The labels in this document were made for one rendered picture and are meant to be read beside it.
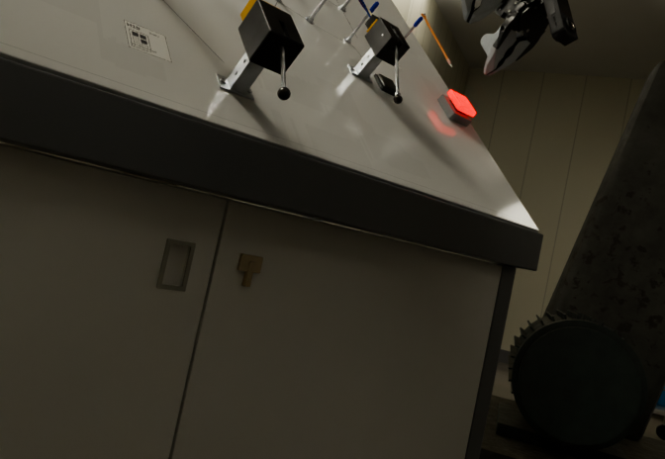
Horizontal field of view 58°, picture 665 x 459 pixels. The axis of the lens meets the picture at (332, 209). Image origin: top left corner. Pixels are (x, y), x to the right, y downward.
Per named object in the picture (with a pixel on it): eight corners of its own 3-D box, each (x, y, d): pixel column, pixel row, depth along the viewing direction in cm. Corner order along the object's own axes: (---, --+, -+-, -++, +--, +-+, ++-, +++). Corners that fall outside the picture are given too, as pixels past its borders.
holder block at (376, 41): (375, 56, 93) (391, 37, 91) (364, 36, 96) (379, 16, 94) (394, 66, 95) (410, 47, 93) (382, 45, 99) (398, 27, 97)
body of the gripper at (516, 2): (509, 25, 114) (551, -33, 109) (536, 45, 108) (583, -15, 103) (485, 8, 109) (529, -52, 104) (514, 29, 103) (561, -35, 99)
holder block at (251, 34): (233, 136, 63) (285, 65, 58) (213, 64, 70) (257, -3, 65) (269, 147, 66) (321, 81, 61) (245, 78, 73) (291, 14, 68)
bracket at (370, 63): (351, 73, 96) (370, 49, 93) (347, 64, 97) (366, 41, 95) (371, 83, 99) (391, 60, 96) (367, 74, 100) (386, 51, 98)
